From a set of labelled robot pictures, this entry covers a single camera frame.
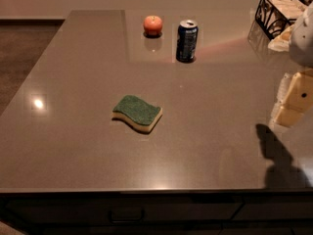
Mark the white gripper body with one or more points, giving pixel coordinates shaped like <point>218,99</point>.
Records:
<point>302,42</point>

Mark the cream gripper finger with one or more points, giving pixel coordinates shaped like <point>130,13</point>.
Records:
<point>281,43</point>
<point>294,98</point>

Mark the green and yellow sponge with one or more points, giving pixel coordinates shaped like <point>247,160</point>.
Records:
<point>140,115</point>

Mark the blue soda can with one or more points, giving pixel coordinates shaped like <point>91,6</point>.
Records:
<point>187,36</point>

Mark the red apple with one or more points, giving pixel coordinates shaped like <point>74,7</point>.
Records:
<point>152,25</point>

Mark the black wire napkin basket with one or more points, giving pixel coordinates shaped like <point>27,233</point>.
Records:
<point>274,16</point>

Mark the dark cabinet drawer with handle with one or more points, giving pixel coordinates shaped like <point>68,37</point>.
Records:
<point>129,210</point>

